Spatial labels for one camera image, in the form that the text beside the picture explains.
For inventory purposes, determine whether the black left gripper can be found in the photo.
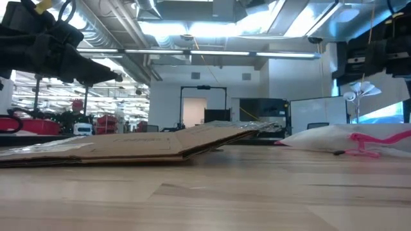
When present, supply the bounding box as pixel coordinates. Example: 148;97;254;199
0;0;124;87

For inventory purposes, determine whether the brown cardboard shipping box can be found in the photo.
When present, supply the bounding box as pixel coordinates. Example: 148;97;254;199
0;120;281;169

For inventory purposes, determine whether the white pouch with pink edges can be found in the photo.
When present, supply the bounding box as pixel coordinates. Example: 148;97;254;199
274;123;411;159

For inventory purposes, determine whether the clear bubble wrap sheet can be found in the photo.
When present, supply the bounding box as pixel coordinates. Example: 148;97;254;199
378;146;411;158

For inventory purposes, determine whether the white flower shaped lamp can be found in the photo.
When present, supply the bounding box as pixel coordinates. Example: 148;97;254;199
343;80;383;125

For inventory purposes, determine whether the person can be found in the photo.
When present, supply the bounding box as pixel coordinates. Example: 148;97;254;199
66;98;96;135

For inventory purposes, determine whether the red shelf rack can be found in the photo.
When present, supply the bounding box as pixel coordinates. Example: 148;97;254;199
96;114;120;135

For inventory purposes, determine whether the white device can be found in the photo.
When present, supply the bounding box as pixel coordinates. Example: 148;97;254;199
73;122;94;136

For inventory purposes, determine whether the red bin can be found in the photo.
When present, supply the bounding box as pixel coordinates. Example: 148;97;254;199
0;117;61;136

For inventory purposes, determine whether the white board panel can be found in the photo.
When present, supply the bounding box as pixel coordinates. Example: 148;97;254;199
290;95;349;135

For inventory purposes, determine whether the black office chair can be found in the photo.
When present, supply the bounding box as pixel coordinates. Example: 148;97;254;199
306;121;330;130

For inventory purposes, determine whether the black equipment rack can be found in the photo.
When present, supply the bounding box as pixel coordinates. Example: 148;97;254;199
239;97;290;128

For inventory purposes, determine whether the black computer tower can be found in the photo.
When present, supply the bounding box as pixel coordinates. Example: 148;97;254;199
204;108;232;123

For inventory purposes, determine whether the black frame stand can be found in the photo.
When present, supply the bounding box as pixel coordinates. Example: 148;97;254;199
178;84;228;130
31;73;94;120

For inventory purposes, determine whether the yellow cable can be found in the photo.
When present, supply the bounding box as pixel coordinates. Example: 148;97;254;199
361;0;377;83

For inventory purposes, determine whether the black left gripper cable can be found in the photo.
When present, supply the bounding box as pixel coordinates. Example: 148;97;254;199
57;0;77;24

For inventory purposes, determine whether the black cable loop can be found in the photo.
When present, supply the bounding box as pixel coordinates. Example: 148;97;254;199
0;107;36;134

